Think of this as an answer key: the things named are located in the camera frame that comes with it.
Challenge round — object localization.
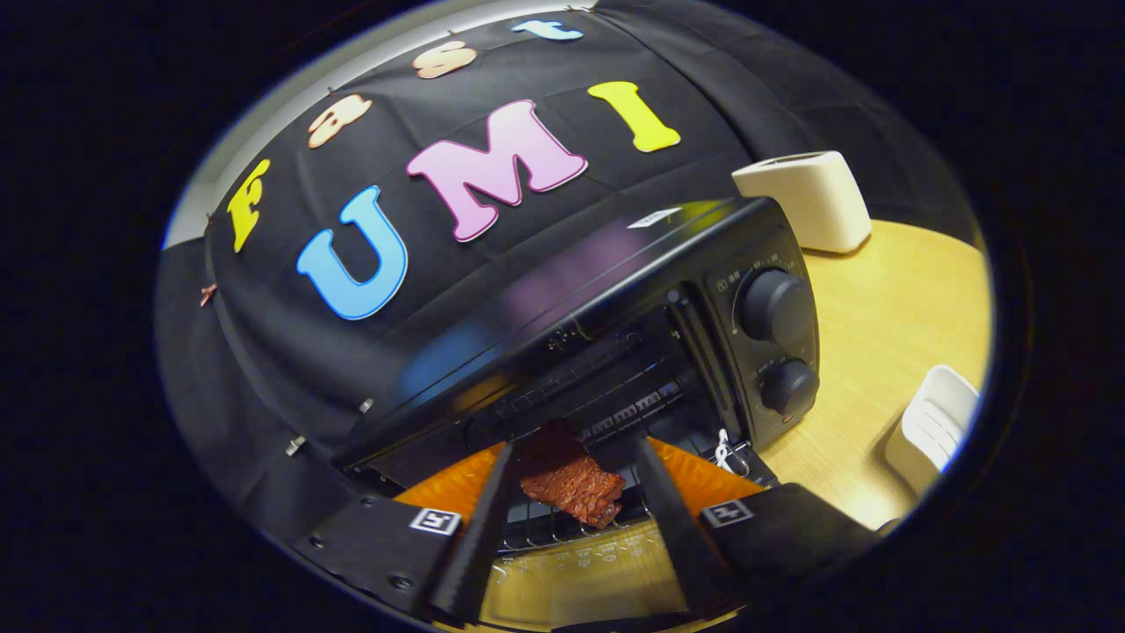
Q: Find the brown fried meat piece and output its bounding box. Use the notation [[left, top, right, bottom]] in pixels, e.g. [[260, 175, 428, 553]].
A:
[[519, 422, 627, 529]]

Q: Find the black backdrop cloth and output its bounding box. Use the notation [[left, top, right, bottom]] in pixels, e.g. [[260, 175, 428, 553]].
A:
[[156, 0, 976, 564]]

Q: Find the white pop-up toaster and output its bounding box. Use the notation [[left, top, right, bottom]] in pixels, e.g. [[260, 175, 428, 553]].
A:
[[731, 150, 873, 255]]

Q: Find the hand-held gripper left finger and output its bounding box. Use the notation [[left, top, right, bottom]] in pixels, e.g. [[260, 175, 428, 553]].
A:
[[293, 440, 519, 627]]

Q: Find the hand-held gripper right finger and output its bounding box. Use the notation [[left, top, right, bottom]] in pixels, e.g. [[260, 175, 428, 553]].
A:
[[635, 437, 880, 616]]

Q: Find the black toaster oven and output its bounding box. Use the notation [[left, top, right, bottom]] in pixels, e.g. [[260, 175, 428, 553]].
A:
[[332, 196, 821, 629]]

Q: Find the small white ribbed tray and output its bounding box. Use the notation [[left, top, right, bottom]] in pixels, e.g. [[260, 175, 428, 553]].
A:
[[884, 365, 981, 498]]

